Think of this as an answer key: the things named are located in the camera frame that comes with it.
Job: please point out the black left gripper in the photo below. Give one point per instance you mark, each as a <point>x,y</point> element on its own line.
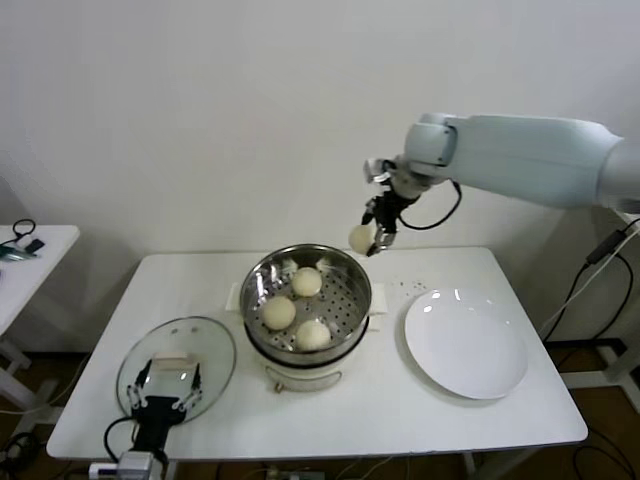
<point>157,420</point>

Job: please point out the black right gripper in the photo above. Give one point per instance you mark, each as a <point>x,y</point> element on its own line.
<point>392,210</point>

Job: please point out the white steamed baozi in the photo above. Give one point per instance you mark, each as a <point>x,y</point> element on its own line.
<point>306,281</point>
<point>312,335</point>
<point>278,312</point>
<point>359,239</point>

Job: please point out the round glass pot lid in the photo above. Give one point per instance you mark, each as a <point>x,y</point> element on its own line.
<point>210,340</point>

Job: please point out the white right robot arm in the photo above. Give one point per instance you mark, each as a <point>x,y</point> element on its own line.
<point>525,150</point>

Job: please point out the stainless steel steamer basket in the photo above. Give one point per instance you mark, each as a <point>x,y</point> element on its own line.
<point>260,295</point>

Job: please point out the white electric cooker base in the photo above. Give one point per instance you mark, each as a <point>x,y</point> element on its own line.
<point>305,370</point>

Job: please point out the white round plate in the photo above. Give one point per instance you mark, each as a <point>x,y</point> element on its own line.
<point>465,345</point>

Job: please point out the white side table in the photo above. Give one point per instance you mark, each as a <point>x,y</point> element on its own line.
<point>50,270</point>

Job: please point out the small black device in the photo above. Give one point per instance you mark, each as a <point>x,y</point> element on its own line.
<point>35,245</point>

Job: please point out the black power adapter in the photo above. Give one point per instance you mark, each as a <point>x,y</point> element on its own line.
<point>605,247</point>

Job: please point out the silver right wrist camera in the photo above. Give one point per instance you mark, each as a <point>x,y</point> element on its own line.
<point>377,170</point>

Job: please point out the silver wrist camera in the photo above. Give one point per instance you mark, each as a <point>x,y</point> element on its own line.
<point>377,170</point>
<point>135,465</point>

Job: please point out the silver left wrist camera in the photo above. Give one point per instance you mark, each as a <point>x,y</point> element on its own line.
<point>135,465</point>

